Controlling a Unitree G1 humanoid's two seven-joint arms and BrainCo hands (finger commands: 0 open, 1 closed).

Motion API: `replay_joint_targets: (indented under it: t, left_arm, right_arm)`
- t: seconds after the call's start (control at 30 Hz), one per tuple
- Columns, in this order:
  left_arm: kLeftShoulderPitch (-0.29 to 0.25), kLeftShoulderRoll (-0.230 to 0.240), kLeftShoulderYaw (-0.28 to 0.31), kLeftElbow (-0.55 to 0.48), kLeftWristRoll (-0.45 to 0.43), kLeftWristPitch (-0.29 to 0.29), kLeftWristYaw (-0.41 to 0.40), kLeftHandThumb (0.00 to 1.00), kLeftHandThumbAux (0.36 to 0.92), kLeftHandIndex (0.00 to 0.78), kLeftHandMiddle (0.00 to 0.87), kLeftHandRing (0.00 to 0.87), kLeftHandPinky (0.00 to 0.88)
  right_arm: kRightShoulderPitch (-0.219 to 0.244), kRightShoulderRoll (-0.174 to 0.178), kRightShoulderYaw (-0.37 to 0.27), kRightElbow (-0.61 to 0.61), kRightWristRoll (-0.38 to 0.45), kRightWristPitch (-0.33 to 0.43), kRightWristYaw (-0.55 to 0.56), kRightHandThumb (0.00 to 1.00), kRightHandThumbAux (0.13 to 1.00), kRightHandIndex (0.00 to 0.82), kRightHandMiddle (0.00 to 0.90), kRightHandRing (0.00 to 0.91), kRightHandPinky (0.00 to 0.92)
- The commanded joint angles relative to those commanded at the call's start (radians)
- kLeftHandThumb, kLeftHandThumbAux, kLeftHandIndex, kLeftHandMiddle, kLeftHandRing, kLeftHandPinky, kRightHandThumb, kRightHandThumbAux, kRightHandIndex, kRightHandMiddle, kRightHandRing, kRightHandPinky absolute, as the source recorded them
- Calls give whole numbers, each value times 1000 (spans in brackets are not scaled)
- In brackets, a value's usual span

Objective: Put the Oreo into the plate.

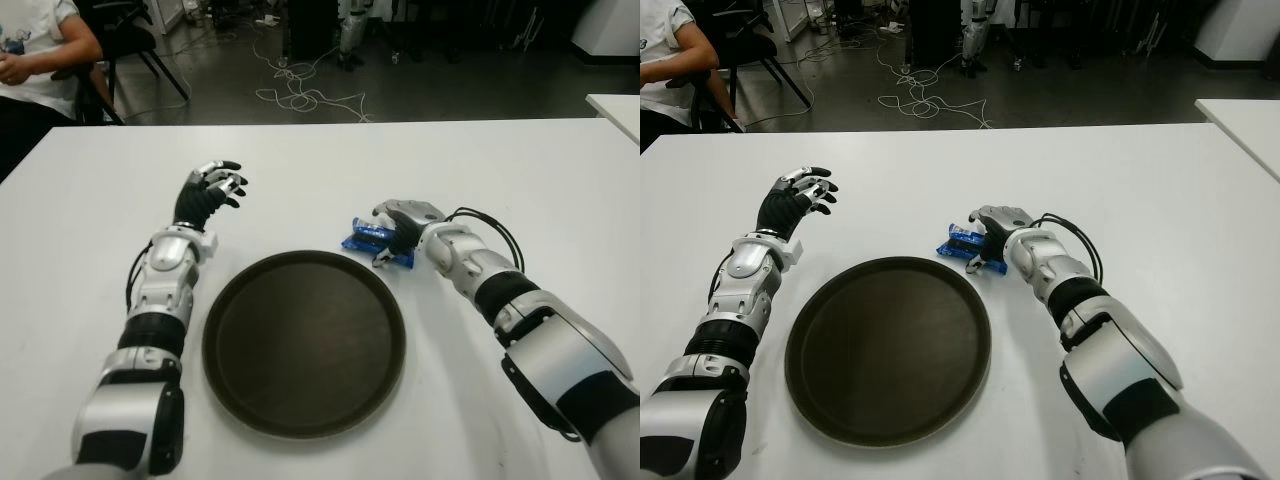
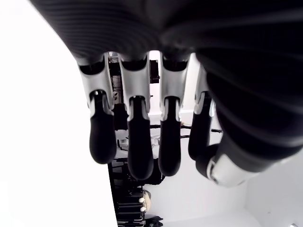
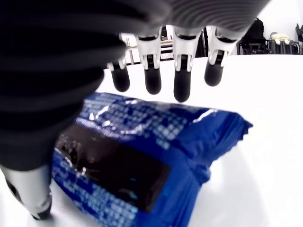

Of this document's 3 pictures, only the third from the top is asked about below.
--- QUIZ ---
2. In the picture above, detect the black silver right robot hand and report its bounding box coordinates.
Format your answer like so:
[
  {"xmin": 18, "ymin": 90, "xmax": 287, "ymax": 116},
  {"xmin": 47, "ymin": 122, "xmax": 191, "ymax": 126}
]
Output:
[{"xmin": 0, "ymin": 0, "xmax": 273, "ymax": 220}]

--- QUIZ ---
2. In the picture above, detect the beige plush toy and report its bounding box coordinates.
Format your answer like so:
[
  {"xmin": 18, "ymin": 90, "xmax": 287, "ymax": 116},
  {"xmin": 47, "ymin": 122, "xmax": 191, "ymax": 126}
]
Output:
[{"xmin": 269, "ymin": 32, "xmax": 291, "ymax": 45}]

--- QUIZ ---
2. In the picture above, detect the black equipment rack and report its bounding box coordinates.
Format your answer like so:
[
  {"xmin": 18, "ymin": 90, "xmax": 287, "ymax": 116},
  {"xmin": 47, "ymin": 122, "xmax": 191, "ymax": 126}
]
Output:
[{"xmin": 238, "ymin": 17, "xmax": 303, "ymax": 55}]

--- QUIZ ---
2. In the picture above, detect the blue Oreo cookie package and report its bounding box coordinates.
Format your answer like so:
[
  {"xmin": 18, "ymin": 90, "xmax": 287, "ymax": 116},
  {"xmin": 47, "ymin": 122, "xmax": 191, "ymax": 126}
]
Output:
[{"xmin": 49, "ymin": 92, "xmax": 253, "ymax": 227}]

